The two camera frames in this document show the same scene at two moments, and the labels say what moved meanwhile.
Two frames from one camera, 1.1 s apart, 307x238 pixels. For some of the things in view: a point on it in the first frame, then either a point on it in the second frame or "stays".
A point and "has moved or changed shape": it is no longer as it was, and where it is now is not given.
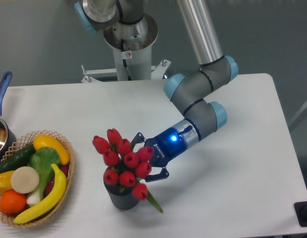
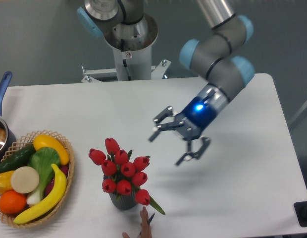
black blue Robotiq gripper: x=167 y=145 -> x=189 y=125
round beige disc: x=25 y=179 stays
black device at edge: x=303 y=212 stays
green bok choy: x=41 y=159 stays
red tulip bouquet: x=126 y=164 has moved or changed shape
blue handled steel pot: x=5 y=137 stays
